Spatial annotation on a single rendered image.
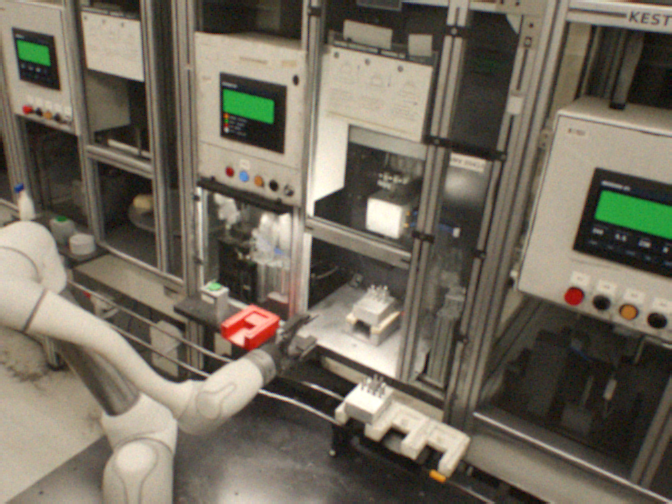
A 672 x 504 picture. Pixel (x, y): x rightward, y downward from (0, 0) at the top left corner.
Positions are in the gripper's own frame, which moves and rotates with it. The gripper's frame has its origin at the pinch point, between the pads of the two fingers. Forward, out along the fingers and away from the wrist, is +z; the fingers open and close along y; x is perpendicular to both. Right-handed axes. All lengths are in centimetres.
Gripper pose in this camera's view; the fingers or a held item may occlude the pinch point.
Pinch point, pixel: (309, 329)
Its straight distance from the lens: 169.9
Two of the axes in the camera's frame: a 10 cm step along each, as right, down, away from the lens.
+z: 5.4, -3.4, 7.7
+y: 0.8, -8.9, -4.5
